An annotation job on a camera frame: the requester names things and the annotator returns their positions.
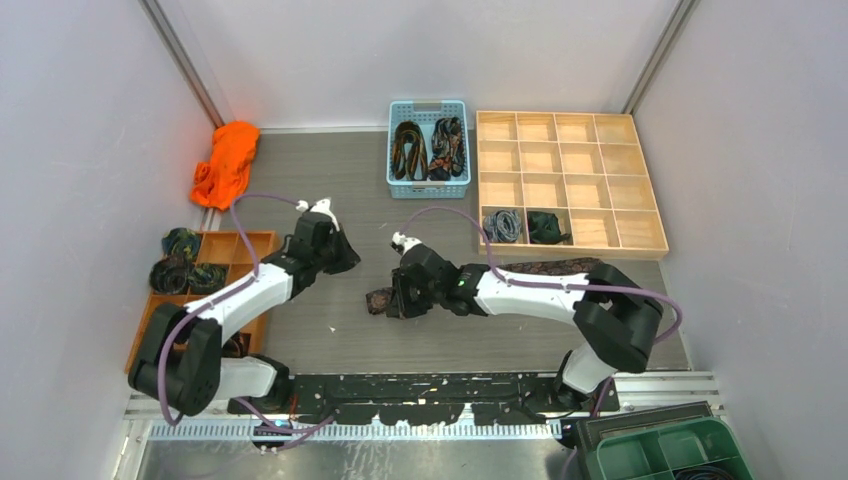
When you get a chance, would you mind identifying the dark green rolled tie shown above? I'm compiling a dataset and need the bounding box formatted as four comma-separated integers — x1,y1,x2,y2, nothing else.
527,210,571,245

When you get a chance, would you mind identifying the light blue plastic basket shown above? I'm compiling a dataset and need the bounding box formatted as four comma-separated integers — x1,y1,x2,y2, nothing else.
386,100,472,199

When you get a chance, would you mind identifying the green patterned rolled tie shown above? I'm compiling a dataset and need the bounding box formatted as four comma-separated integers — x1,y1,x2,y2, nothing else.
187,263,228,295

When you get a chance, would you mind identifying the green plastic bin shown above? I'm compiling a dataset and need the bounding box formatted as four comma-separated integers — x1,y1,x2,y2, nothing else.
586,417,754,479

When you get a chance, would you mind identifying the dark brown rolled tie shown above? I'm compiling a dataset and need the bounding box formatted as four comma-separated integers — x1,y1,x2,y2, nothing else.
148,255,193,295

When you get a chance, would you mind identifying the grey patterned rolled tie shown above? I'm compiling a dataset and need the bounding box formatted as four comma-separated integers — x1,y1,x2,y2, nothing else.
482,209,523,244

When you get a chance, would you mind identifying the orange cloth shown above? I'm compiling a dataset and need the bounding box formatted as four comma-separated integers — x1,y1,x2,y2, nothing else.
188,121,260,211

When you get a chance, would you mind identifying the red floral dark tie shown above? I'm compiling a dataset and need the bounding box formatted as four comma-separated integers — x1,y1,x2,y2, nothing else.
428,116,466,181

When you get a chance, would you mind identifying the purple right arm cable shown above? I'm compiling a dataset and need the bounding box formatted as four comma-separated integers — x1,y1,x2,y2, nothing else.
397,205,684,480

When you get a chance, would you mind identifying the orange striped dark tie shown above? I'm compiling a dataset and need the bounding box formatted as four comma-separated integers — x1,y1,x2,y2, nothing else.
391,121,428,181

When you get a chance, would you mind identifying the perforated aluminium rail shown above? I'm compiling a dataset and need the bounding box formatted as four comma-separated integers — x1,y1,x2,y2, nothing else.
148,418,562,441

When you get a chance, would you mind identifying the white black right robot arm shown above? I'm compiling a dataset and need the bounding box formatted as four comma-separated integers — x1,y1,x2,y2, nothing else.
387,233,663,411

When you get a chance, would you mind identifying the black orange rolled tie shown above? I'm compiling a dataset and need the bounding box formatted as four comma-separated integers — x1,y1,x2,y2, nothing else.
222,332,251,358

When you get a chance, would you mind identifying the light wooden compartment tray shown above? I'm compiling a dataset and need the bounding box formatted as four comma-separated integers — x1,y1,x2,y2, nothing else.
476,111,669,260

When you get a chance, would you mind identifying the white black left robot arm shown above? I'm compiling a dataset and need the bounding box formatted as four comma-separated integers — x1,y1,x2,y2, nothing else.
128,198,360,426

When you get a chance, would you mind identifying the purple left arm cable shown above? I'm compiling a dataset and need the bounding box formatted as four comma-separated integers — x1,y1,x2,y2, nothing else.
156,193,339,453

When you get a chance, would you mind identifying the dark framed box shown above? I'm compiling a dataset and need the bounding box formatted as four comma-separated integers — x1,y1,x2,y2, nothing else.
570,401,713,479

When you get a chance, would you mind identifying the brown paisley patterned tie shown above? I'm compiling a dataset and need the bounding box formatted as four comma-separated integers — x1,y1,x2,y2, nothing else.
365,257,603,318

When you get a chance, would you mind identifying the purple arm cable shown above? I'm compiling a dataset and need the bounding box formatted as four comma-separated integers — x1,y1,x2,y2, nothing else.
397,205,684,480
156,193,339,453

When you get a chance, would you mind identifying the blue yellow rolled tie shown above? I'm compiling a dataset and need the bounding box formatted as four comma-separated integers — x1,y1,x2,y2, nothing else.
161,227,202,261

